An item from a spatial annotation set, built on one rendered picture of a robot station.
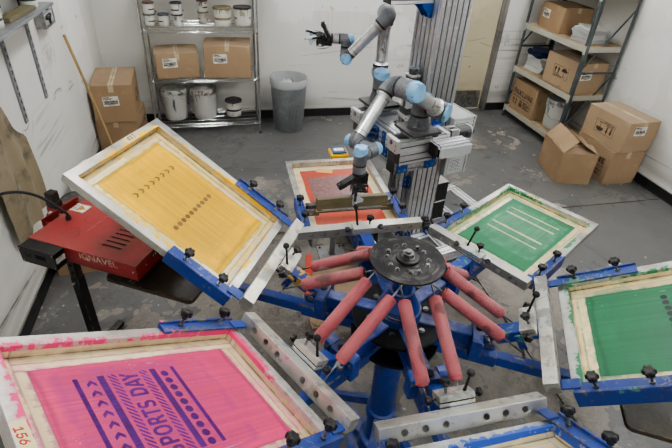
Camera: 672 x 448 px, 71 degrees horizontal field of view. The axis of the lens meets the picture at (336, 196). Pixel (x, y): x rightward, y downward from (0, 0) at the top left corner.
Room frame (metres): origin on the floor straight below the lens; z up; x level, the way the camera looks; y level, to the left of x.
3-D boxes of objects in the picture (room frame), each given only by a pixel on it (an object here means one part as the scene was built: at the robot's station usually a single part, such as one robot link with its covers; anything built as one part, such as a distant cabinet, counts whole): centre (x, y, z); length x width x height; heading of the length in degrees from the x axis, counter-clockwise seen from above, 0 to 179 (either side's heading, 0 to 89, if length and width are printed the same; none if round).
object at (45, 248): (1.63, 1.32, 1.06); 0.24 x 0.12 x 0.09; 75
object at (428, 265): (1.43, -0.30, 0.67); 0.39 x 0.39 x 1.35
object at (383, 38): (3.42, -0.26, 1.63); 0.15 x 0.12 x 0.55; 3
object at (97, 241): (1.80, 1.07, 1.06); 0.61 x 0.46 x 0.12; 75
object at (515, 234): (2.07, -0.94, 1.05); 1.08 x 0.61 x 0.23; 135
